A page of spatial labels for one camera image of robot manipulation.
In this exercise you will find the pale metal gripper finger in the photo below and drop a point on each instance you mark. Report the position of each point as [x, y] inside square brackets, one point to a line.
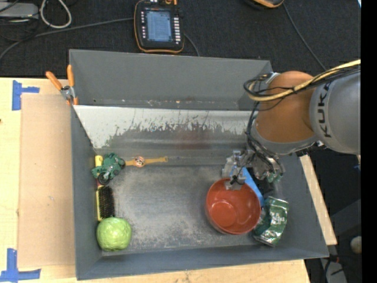
[230, 165]
[238, 181]

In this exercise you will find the blue flat block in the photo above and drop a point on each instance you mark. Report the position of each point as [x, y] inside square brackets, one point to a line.
[254, 186]

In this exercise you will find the red bowl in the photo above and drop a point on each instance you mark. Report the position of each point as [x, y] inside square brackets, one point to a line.
[232, 209]

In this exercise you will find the crushed green can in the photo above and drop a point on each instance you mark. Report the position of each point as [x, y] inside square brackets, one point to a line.
[272, 221]

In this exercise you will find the grey metal bin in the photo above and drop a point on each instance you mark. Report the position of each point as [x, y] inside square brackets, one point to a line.
[176, 205]

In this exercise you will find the orange toy wristwatch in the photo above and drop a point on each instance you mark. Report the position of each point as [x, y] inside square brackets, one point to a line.
[139, 161]

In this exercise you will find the green toy motorcycle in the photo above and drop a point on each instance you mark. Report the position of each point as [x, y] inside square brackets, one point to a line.
[107, 165]

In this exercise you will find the yellow brush with black bristles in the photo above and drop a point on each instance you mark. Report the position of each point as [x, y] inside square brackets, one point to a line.
[105, 202]

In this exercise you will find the green apple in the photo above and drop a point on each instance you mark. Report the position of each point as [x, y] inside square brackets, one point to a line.
[113, 234]

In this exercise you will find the brown cardboard board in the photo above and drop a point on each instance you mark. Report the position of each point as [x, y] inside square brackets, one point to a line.
[44, 181]

